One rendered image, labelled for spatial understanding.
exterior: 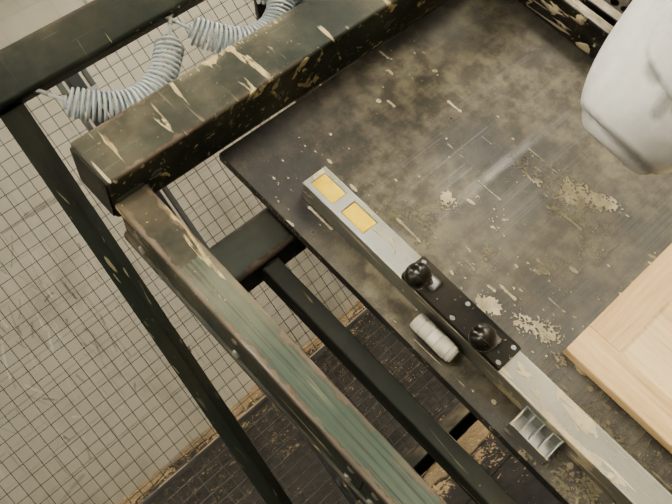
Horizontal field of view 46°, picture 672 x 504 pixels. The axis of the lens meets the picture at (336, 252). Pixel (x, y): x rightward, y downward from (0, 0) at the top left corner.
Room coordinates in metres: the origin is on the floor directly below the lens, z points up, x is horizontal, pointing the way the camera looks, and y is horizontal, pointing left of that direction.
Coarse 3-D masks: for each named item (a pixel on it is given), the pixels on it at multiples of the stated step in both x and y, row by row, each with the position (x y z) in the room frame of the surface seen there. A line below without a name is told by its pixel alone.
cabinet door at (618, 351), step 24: (648, 288) 1.13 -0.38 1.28; (624, 312) 1.11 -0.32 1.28; (648, 312) 1.11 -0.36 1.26; (600, 336) 1.08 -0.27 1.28; (624, 336) 1.08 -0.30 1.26; (648, 336) 1.09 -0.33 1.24; (576, 360) 1.07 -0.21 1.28; (600, 360) 1.06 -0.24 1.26; (624, 360) 1.06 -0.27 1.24; (648, 360) 1.06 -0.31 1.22; (600, 384) 1.05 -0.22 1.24; (624, 384) 1.04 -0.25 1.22; (648, 384) 1.04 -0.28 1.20; (624, 408) 1.03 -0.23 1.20; (648, 408) 1.01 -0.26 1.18; (648, 432) 1.01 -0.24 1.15
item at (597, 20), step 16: (528, 0) 1.52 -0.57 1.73; (544, 0) 1.48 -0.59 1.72; (560, 0) 1.45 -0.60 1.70; (576, 0) 1.44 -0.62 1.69; (592, 0) 1.44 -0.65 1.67; (544, 16) 1.50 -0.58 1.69; (560, 16) 1.47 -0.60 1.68; (576, 16) 1.44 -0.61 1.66; (592, 16) 1.42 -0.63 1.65; (608, 16) 1.42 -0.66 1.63; (560, 32) 1.49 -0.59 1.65; (576, 32) 1.45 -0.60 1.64; (592, 32) 1.42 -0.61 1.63; (608, 32) 1.39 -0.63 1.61; (592, 48) 1.44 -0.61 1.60
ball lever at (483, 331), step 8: (472, 328) 0.97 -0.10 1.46; (480, 328) 0.96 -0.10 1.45; (488, 328) 0.95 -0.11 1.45; (472, 336) 0.96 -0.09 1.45; (480, 336) 0.95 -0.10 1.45; (488, 336) 0.95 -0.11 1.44; (496, 336) 0.95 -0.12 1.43; (472, 344) 0.96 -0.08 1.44; (480, 344) 0.95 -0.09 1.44; (488, 344) 0.95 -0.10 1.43; (496, 344) 1.04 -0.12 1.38
